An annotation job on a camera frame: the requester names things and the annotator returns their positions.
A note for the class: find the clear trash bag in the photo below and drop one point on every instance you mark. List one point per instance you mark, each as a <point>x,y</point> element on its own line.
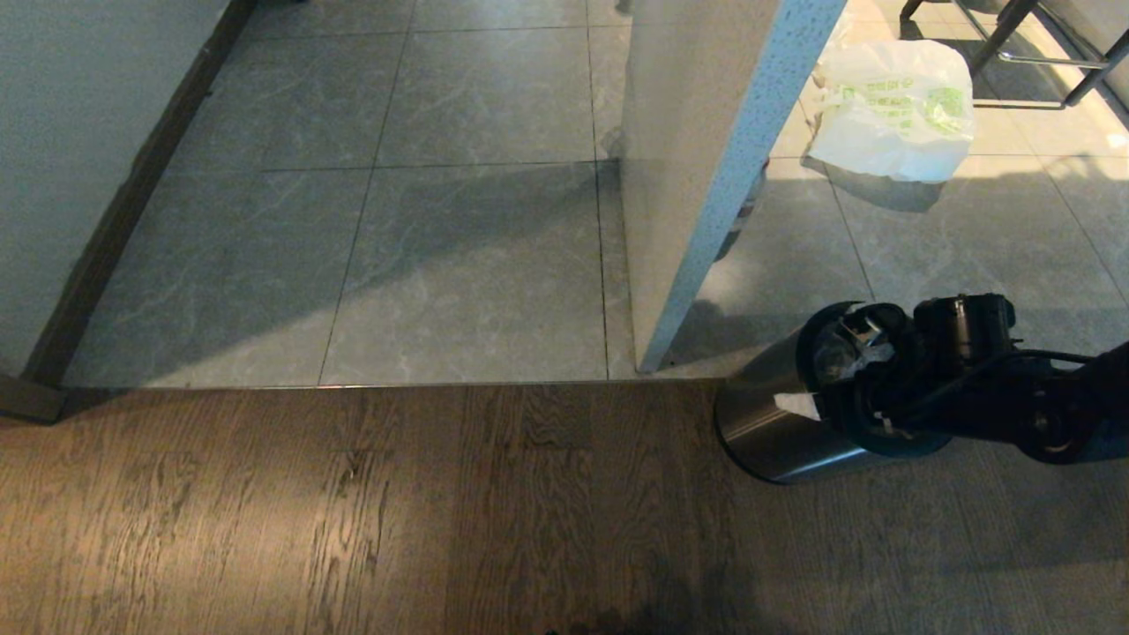
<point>836,354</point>

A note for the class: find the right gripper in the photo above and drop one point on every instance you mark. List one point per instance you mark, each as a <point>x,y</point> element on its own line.
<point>886,375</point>

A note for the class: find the white plastic bag green print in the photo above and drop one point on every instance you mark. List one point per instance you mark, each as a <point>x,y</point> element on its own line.
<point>891,115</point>

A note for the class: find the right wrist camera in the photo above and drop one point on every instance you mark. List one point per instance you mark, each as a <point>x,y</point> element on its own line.
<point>966,322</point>

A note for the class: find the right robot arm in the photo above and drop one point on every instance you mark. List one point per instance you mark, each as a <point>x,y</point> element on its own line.
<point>1072,414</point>

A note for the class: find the metal chair frame legs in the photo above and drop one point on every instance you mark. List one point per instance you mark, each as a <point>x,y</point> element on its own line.
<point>1003,31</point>

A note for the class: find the white speckled counter panel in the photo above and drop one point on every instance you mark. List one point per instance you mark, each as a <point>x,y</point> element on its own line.
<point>679,176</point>

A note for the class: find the steel trash bin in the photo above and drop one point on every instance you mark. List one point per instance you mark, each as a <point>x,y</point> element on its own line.
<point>766,428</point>

